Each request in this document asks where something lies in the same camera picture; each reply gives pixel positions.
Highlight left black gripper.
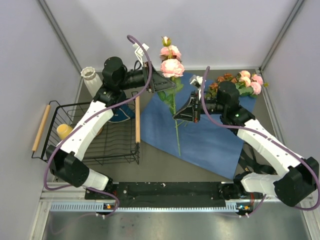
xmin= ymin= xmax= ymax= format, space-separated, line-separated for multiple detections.
xmin=118 ymin=61 xmax=176 ymax=93

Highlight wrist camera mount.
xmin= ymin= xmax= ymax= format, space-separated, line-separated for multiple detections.
xmin=132 ymin=43 xmax=150 ymax=62
xmin=189 ymin=75 xmax=203 ymax=100

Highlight black ribbon gold lettering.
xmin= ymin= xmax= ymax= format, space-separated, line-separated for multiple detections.
xmin=238 ymin=143 xmax=277 ymax=175

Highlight aluminium slotted rail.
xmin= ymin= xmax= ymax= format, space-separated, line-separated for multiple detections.
xmin=39 ymin=182 xmax=311 ymax=213

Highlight pink and brown flower bouquet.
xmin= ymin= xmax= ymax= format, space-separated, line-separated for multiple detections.
xmin=205 ymin=70 xmax=269 ymax=99

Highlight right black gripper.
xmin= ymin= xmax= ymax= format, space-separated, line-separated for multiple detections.
xmin=173 ymin=90 xmax=226 ymax=124

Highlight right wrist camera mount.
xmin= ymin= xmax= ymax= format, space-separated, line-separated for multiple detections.
xmin=189 ymin=75 xmax=203 ymax=100

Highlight blue leaf-pattern plate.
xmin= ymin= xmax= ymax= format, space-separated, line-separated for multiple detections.
xmin=109 ymin=101 xmax=136 ymax=123

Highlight blue wrapping paper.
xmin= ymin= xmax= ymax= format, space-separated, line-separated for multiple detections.
xmin=140 ymin=71 xmax=257 ymax=180

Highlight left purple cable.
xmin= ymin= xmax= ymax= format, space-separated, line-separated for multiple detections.
xmin=42 ymin=34 xmax=153 ymax=218

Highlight white ribbed ceramic vase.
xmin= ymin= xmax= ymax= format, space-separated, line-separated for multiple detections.
xmin=80 ymin=66 xmax=103 ymax=98

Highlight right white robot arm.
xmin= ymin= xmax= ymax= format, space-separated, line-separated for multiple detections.
xmin=173 ymin=76 xmax=320 ymax=207

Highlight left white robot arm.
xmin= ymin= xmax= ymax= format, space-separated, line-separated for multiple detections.
xmin=46 ymin=56 xmax=183 ymax=199

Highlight black wire dish basket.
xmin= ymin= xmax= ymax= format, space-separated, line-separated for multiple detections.
xmin=31 ymin=100 xmax=140 ymax=166

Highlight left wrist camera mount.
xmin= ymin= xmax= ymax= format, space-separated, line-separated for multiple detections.
xmin=132 ymin=43 xmax=150 ymax=62

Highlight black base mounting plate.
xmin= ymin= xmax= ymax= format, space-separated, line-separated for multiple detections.
xmin=84 ymin=181 xmax=241 ymax=208

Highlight yellow cup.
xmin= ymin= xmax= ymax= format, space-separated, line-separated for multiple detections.
xmin=56 ymin=123 xmax=73 ymax=140

